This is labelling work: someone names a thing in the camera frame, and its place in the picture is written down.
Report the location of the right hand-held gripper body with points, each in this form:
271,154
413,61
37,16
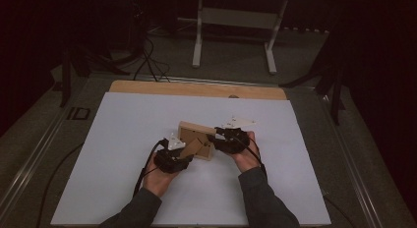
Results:
234,141

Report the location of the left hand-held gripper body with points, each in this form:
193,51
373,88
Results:
167,162

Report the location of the wooden block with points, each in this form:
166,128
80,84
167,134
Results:
196,136

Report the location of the person's left hand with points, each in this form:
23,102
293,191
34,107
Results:
159,182

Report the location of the person's right hand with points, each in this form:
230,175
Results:
246,160

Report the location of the white table mat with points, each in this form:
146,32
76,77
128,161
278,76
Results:
131,129

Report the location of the black floor socket box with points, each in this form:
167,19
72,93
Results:
78,113

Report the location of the black tripod stand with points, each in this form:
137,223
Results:
336,90
67,74

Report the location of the dark equipment with red light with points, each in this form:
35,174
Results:
139,21

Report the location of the metal floor rail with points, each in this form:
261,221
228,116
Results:
213,81
354,162
36,156

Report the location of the white metal table frame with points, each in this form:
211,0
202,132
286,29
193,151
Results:
236,17

